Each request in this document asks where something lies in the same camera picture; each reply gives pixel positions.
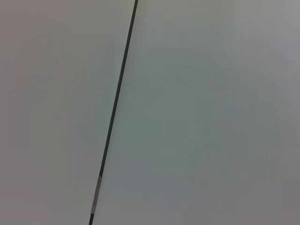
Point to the grey tape strip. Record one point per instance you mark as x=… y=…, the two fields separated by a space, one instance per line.
x=95 y=196

